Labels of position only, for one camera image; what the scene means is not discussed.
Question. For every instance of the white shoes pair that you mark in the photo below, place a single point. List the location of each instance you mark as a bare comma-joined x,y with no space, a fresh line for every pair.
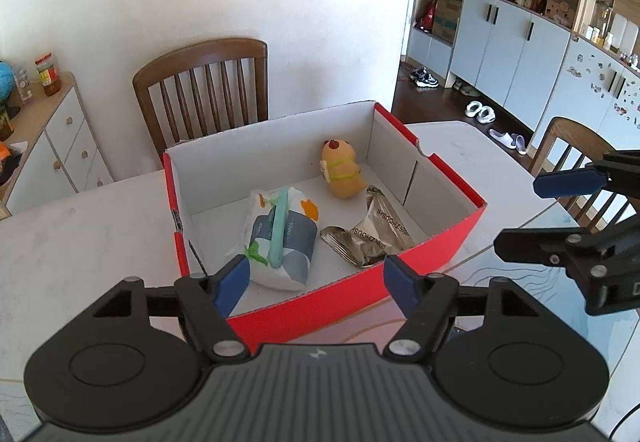
480,111

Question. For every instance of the red cardboard box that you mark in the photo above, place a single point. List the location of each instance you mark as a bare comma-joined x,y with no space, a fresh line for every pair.
310,309

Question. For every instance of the brown wooden chair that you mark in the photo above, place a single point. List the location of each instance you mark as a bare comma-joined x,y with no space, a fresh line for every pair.
200,55
565,127

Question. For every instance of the grey-brown snack packet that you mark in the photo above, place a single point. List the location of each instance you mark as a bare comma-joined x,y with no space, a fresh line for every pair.
385,227

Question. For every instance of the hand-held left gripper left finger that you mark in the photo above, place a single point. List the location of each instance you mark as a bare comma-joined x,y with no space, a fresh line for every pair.
232,284

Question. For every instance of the white slippers pair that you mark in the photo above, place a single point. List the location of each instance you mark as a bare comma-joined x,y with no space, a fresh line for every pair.
507,141

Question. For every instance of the teal toothbrush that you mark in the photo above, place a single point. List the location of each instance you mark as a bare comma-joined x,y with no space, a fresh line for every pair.
278,227

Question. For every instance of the red label jar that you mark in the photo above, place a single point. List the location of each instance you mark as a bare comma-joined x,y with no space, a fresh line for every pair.
48,75

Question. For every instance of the grey wall cabinet unit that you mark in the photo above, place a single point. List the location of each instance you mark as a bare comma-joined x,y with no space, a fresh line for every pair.
510,52

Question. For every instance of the dark sneakers pair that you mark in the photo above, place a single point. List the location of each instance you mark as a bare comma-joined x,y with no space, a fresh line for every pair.
425,78

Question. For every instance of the red bag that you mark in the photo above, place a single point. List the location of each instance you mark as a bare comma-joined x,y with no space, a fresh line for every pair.
426,17

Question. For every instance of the white grey tissue pack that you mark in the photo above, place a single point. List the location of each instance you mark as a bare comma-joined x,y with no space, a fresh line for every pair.
295,264

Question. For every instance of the small clear container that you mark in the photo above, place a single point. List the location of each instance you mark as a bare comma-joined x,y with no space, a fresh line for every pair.
23,85

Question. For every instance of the white wooden sideboard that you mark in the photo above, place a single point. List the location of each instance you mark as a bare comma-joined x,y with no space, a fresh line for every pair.
65,157

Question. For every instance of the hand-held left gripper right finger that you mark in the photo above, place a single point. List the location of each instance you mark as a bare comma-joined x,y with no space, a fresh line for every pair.
402,284

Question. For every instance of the yellow capybara toy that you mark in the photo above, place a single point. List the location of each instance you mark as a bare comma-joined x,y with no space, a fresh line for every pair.
342,172

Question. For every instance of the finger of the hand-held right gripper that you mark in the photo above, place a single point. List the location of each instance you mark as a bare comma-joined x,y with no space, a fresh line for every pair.
570,182
535,242

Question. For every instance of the blue globe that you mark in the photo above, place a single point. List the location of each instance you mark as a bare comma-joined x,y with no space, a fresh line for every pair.
4,82

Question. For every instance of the white marble desktop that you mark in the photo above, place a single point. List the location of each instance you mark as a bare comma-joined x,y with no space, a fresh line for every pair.
75,242

